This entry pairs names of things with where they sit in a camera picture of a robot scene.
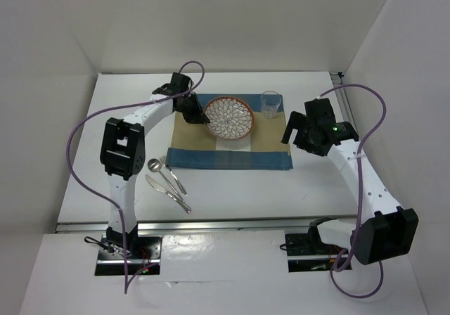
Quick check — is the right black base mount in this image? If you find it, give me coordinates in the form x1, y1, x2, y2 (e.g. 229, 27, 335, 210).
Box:
279, 233, 342, 273

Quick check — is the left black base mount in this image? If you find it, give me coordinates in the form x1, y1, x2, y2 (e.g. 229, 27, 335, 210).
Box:
84, 235, 162, 276

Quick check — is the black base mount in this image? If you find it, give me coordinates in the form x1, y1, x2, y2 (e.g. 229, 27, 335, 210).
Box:
84, 235, 162, 276
279, 233, 342, 273

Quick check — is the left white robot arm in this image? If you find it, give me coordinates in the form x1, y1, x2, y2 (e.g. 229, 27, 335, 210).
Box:
100, 72, 209, 258

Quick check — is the clear drinking glass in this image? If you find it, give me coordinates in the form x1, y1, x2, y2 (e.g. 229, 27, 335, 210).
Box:
260, 91, 282, 119

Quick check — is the aluminium side rail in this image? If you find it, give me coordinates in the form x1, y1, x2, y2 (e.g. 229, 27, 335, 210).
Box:
329, 72, 352, 122

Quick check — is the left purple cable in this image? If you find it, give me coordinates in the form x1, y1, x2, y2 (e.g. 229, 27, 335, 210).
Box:
66, 60, 205, 295

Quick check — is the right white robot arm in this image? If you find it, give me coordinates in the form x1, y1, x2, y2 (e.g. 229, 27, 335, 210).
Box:
281, 98, 418, 265

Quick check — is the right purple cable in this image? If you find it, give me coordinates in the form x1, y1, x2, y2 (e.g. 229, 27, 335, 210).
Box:
318, 82, 388, 299

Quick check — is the blue beige checked placemat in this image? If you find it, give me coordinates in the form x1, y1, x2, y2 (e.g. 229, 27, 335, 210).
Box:
166, 94, 293, 171

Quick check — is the silver table knife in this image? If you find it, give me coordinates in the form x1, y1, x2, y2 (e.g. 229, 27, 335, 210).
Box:
145, 174, 192, 214

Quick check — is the floral patterned ceramic plate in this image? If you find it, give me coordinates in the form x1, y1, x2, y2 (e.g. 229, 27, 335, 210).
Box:
204, 96, 255, 141

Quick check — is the silver fork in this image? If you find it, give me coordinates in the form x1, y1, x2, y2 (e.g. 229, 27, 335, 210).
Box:
160, 155, 187, 196

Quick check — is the silver spoon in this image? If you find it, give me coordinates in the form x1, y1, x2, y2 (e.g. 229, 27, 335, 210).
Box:
147, 158, 185, 203

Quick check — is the purple cable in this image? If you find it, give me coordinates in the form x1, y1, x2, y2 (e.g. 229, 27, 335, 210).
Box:
66, 60, 205, 295
318, 82, 388, 299

